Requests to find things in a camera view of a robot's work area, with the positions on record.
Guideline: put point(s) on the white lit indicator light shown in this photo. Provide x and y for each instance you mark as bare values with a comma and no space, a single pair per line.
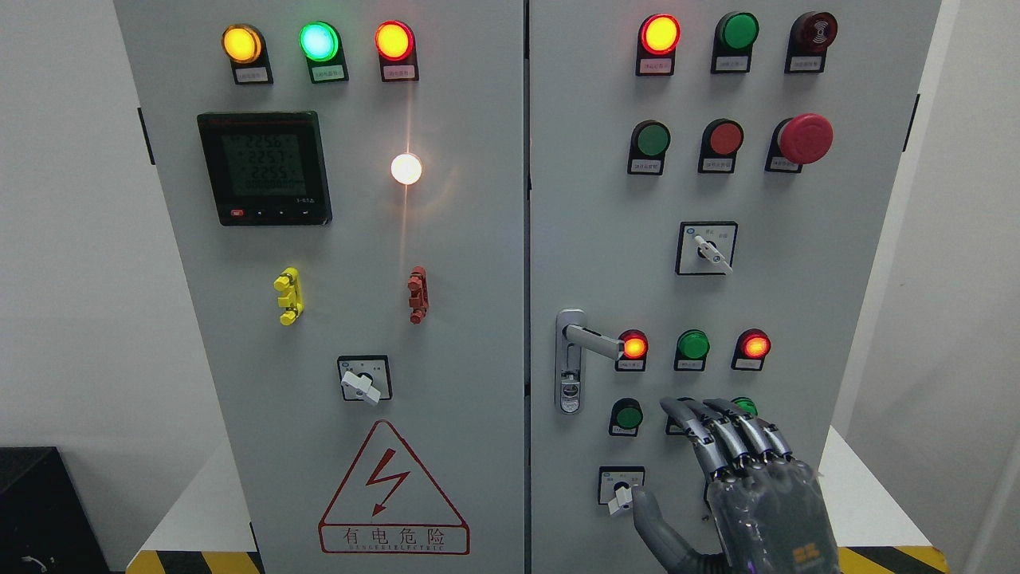
406,168

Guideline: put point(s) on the left cabinet door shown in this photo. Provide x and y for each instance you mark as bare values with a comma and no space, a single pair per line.
458,377

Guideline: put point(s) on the dark red buzzer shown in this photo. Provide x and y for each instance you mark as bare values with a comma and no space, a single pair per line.
810,36

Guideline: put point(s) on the red lit light middle right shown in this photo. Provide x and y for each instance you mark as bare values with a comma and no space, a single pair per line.
750,351

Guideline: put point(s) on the silver door handle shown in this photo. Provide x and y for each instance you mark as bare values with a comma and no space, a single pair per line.
573,338

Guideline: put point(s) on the green push button lower right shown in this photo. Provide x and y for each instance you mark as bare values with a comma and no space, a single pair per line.
746,404

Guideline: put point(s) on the black digital power meter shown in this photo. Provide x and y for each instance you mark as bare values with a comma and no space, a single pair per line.
266,168

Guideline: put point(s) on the green light top right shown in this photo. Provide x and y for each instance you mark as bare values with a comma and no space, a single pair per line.
734,37

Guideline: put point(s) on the yellow terminal clip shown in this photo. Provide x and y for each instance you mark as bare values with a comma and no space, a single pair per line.
288,286

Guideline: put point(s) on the red electric danger sign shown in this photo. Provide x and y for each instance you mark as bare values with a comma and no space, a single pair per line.
388,502

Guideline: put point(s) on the red push button upper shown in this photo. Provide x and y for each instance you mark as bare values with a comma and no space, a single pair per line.
720,143

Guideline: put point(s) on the left door selector switch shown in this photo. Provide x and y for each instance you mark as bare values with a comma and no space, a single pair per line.
365,378

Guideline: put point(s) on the green push button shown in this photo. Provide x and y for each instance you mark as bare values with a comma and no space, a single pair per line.
625,418
746,404
648,145

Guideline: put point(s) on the yellow indicator light top left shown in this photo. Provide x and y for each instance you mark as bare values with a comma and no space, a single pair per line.
245,47

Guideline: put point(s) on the cabinet door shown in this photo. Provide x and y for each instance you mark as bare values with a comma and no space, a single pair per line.
606,242
458,377

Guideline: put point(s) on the right cabinet door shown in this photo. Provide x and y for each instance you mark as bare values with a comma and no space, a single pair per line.
606,242

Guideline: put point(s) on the green lit indicator light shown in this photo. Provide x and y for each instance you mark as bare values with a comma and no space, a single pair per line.
323,50

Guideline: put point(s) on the red lit light top right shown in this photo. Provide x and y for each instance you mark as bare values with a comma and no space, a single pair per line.
657,46

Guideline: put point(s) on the red terminal clip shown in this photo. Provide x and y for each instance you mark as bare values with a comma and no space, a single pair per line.
418,300

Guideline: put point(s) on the red lit indicator light left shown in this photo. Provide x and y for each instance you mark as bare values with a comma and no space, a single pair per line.
398,52

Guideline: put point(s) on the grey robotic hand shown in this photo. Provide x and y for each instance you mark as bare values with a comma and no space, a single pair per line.
767,505

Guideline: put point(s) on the green push button lower left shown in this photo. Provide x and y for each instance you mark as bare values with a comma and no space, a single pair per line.
625,418

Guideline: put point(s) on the black box lower left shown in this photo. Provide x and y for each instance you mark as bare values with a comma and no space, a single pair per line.
43,527

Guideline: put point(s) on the green push button upper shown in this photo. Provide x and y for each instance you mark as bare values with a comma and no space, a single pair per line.
648,145

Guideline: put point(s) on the upper right selector switch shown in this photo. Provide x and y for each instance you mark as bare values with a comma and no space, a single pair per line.
706,248

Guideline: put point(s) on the white knob selector switch bottom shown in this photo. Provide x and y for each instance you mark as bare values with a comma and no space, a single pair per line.
615,487

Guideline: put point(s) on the green light middle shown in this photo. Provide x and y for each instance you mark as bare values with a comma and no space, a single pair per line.
691,351

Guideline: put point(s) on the red emergency stop button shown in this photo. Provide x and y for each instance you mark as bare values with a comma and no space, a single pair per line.
801,140

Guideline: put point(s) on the red lit light middle left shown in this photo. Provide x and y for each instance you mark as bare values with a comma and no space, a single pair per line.
635,351

